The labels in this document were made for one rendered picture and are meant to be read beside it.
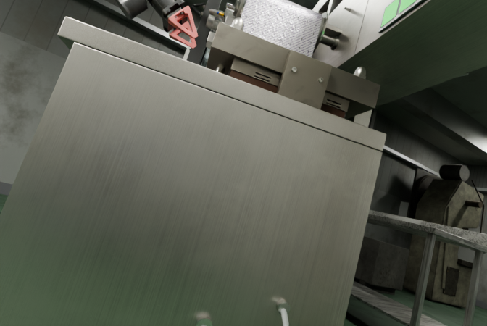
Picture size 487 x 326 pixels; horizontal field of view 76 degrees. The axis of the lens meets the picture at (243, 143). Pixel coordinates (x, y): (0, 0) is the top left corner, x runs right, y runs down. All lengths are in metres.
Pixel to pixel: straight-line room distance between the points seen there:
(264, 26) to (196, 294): 0.72
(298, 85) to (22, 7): 3.92
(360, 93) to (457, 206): 5.82
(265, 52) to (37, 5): 3.83
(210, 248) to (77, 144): 0.29
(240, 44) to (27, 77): 3.60
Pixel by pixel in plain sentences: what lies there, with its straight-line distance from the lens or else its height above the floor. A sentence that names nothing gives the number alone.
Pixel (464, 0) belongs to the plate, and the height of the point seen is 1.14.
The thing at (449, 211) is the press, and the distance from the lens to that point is 6.33.
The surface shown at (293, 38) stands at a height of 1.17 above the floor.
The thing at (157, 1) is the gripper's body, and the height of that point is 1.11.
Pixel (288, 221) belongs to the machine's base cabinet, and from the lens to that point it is 0.61.
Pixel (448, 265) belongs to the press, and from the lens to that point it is 6.49.
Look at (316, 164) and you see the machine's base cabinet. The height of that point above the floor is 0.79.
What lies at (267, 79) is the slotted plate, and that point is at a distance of 0.70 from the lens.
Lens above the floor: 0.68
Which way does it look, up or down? 10 degrees up
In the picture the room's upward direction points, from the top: 17 degrees clockwise
